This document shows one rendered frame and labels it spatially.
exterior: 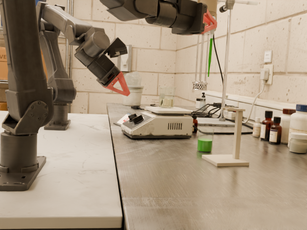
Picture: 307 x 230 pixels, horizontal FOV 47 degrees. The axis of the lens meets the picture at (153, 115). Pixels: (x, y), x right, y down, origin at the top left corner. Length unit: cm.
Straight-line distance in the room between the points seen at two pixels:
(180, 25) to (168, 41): 274
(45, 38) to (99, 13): 226
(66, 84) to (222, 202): 80
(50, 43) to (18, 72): 67
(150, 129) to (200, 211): 57
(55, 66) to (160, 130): 43
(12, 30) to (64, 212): 31
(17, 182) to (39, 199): 7
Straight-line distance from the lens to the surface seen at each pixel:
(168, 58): 357
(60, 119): 125
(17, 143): 66
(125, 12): 75
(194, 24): 86
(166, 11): 81
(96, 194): 58
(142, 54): 354
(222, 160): 82
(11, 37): 65
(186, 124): 111
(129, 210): 52
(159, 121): 107
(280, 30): 159
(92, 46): 105
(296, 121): 110
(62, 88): 122
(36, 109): 65
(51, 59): 128
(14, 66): 65
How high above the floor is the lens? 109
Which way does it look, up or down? 6 degrees down
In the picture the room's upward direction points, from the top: 3 degrees clockwise
